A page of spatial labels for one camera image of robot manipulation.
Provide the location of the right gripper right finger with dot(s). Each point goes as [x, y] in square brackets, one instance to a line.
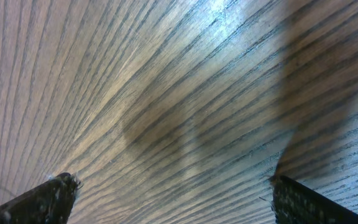
[294, 203]

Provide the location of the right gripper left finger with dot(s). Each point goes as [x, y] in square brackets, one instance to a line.
[48, 203]

